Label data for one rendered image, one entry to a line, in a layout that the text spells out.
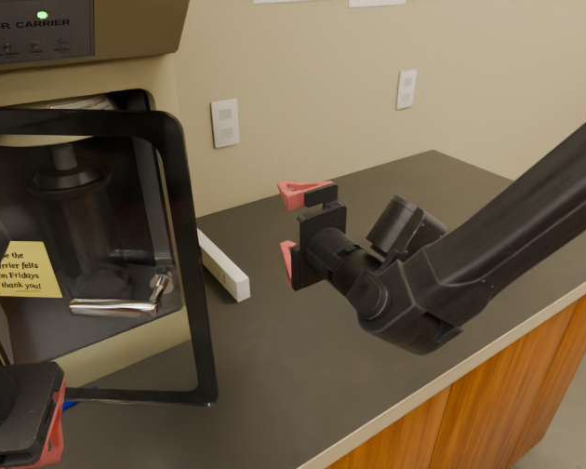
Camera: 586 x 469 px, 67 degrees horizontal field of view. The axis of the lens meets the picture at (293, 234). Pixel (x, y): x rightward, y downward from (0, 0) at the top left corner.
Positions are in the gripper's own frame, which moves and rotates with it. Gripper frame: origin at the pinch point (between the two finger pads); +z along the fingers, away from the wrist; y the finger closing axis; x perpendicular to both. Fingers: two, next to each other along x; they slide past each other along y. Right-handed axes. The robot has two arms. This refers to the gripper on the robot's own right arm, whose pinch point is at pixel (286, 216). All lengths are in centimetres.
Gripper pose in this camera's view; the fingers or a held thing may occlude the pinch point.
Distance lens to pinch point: 61.3
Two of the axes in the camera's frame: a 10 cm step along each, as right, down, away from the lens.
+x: -8.4, 3.1, -4.4
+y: -0.2, -8.4, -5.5
